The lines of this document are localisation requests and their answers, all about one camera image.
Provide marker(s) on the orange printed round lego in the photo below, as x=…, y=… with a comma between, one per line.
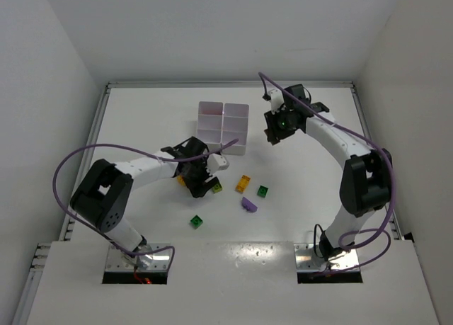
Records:
x=181, y=180

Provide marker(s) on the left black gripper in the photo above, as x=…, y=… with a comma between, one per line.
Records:
x=197, y=183

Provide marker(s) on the purple arch lego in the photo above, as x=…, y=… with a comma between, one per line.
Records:
x=248, y=205

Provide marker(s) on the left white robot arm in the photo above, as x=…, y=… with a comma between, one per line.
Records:
x=102, y=196

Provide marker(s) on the yellow lego brick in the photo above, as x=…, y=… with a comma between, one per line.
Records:
x=243, y=183

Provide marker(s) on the white six-compartment container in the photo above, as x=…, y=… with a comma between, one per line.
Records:
x=219, y=123

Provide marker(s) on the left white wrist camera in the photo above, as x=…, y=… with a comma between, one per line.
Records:
x=217, y=162

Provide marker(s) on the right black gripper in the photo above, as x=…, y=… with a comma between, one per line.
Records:
x=271, y=129

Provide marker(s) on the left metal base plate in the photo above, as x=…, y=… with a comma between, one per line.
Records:
x=156, y=262

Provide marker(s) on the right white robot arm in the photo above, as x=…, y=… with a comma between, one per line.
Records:
x=365, y=185

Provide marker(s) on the dark green square lego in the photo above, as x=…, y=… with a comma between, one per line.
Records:
x=262, y=191

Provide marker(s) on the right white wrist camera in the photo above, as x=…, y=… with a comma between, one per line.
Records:
x=276, y=100

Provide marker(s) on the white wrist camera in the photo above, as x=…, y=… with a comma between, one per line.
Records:
x=276, y=100
x=217, y=162

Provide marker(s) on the lime green square lego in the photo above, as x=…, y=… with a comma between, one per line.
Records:
x=217, y=188

